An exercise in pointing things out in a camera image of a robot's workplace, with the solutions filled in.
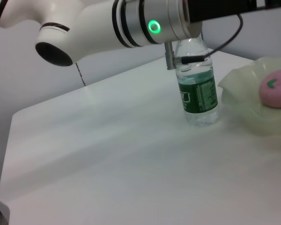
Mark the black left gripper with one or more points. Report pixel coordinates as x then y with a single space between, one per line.
229 8

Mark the clear green-label water bottle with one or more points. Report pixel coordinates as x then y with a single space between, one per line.
199 93

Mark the pink peach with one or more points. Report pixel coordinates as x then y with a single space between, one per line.
275 91

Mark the translucent green fruit plate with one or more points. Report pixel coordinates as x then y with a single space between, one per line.
248 105

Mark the black white striped strip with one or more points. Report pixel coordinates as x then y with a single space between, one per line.
80 76

